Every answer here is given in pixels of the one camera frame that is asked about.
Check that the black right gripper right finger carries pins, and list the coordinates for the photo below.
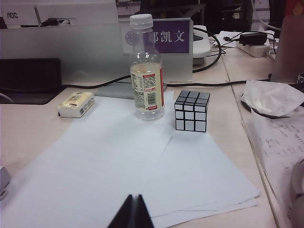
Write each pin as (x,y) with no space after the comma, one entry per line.
(143,213)

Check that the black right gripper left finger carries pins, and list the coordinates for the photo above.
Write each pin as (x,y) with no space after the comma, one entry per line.
(127,213)

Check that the black power adapter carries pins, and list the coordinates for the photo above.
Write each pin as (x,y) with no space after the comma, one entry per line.
(253,39)

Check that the white paper sheet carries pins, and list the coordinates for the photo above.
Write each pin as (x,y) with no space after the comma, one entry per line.
(107,154)
(225,207)

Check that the silver mirror cube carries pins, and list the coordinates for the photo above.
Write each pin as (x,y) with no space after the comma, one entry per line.
(192,114)

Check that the clear plastic bottle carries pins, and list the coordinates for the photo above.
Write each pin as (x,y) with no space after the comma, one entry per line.
(147,99)

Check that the handwritten paper sheet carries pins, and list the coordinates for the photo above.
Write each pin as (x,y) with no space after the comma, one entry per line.
(280,142)

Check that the white round container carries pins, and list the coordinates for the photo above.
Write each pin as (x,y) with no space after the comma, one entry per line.
(299,183)

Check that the frosted glass desk partition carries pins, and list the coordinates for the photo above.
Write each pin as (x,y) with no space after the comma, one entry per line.
(90,54)

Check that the crumpled white tissue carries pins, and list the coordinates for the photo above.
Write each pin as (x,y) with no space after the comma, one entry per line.
(268,97)

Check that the purple white name sign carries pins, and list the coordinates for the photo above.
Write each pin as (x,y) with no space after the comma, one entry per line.
(173,42)

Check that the white plastic appliance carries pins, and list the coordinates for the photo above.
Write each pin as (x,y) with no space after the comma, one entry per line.
(202,47)

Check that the grey rounded panel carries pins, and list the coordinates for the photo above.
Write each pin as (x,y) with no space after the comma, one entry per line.
(289,47)

